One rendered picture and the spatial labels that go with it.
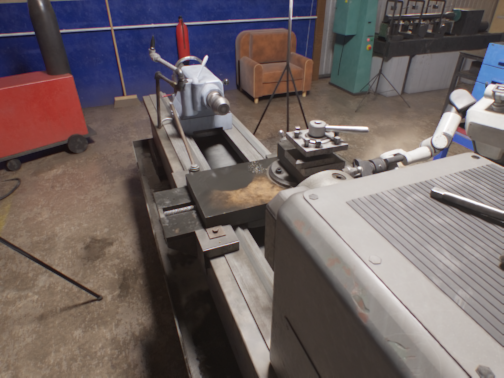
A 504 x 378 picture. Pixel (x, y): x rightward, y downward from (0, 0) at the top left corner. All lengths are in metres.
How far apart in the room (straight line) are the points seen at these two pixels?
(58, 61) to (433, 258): 3.76
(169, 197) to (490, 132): 1.52
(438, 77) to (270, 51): 2.76
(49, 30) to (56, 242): 2.03
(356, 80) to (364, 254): 5.17
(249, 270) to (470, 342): 0.80
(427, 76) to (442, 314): 5.85
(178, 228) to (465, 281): 0.96
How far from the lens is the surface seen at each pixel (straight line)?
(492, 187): 0.71
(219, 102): 1.65
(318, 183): 0.85
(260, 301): 1.05
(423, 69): 6.09
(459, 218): 0.59
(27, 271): 2.70
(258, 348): 0.97
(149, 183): 2.45
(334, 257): 0.48
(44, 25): 3.91
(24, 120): 3.89
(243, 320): 1.01
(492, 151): 2.06
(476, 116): 1.99
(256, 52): 5.29
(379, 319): 0.44
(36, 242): 2.92
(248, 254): 1.17
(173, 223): 1.27
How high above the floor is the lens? 1.65
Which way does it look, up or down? 33 degrees down
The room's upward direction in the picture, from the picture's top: straight up
